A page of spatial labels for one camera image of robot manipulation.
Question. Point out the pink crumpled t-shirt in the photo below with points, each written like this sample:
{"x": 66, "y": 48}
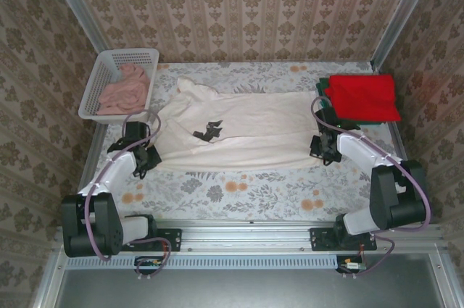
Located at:
{"x": 127, "y": 94}

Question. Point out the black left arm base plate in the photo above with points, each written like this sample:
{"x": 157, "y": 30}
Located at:
{"x": 172, "y": 239}

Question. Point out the white perforated plastic basket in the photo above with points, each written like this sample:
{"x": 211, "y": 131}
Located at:
{"x": 108, "y": 59}

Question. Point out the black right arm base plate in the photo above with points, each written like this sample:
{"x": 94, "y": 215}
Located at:
{"x": 319, "y": 239}

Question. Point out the white t-shirt with black print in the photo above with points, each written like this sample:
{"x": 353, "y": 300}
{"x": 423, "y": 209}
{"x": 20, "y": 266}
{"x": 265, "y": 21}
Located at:
{"x": 253, "y": 130}

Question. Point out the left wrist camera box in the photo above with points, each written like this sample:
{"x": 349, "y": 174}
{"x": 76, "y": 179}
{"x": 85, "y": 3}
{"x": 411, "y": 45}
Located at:
{"x": 136, "y": 129}

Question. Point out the red folded t-shirt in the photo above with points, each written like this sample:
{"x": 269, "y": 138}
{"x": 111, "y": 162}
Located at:
{"x": 362, "y": 98}

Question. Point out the small electronics board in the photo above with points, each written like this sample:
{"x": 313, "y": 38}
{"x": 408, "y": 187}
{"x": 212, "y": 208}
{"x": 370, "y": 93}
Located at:
{"x": 148, "y": 262}
{"x": 353, "y": 265}

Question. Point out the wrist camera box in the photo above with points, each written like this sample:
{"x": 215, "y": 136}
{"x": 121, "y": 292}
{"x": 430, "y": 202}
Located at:
{"x": 326, "y": 117}
{"x": 136, "y": 129}

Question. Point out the dark green folded t-shirt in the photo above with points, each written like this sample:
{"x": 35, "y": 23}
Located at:
{"x": 320, "y": 87}

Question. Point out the grey metal panel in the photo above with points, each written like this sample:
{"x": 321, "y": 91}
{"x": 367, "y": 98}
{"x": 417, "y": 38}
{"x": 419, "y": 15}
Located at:
{"x": 235, "y": 290}

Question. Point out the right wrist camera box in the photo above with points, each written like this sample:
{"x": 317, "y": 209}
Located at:
{"x": 326, "y": 117}

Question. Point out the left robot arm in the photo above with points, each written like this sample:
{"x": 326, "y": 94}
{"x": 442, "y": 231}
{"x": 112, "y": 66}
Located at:
{"x": 108, "y": 174}

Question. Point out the aluminium mounting rail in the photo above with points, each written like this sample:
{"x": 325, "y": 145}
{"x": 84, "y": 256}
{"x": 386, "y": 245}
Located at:
{"x": 246, "y": 237}

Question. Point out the floral patterned tablecloth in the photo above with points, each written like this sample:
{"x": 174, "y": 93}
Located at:
{"x": 217, "y": 192}

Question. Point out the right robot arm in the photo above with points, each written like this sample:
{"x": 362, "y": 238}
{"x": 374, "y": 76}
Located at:
{"x": 362, "y": 148}

